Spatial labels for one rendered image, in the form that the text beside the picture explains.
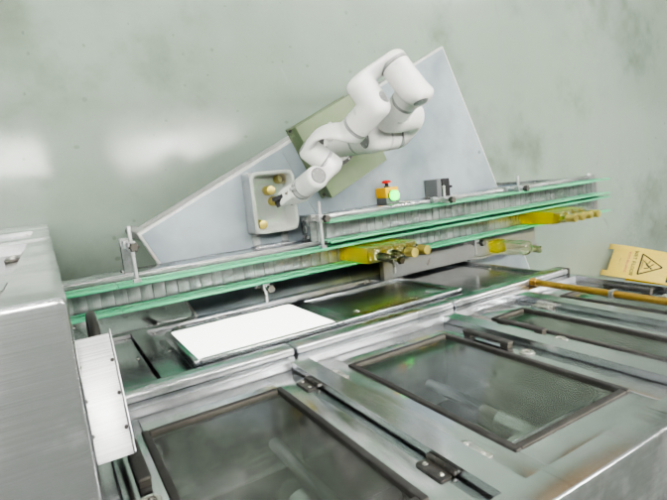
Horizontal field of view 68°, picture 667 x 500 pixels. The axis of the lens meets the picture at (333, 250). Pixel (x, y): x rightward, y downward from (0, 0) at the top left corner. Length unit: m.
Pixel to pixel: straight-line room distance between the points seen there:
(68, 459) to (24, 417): 0.04
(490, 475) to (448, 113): 1.90
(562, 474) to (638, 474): 0.14
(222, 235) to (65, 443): 1.49
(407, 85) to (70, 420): 1.24
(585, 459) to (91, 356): 0.79
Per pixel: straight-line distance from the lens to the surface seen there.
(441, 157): 2.40
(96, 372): 0.93
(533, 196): 2.66
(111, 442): 0.92
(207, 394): 1.19
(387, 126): 1.62
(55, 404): 0.39
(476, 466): 0.81
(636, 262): 4.87
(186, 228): 1.81
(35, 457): 0.40
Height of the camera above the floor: 2.50
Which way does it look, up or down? 59 degrees down
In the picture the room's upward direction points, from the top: 98 degrees clockwise
